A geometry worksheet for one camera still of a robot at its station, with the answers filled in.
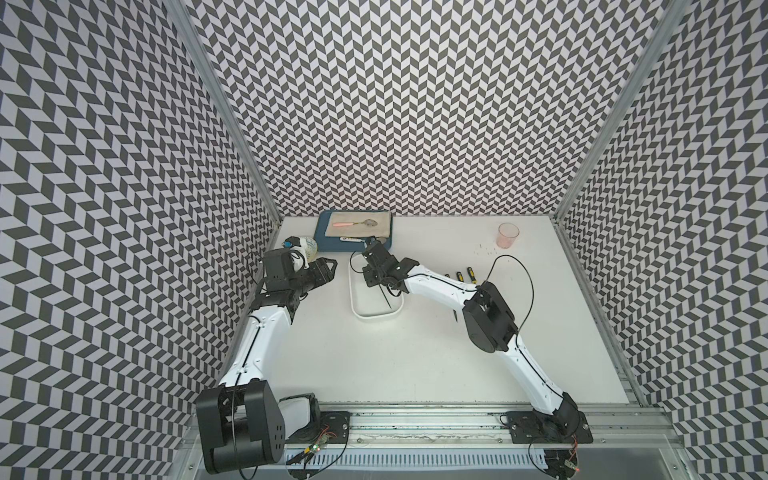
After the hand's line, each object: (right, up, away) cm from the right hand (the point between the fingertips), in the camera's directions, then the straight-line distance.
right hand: (373, 270), depth 98 cm
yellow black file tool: (+34, -2, +4) cm, 34 cm away
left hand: (-11, +2, -14) cm, 18 cm away
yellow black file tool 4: (+4, -8, -5) cm, 10 cm away
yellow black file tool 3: (+25, -2, +3) cm, 25 cm away
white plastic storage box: (0, -9, -6) cm, 11 cm away
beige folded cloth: (+2, +14, +14) cm, 20 cm away
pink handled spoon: (-4, +17, +21) cm, 27 cm away
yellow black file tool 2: (+30, -2, +3) cm, 30 cm away
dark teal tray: (-20, +9, +14) cm, 26 cm away
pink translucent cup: (+47, +13, +6) cm, 49 cm away
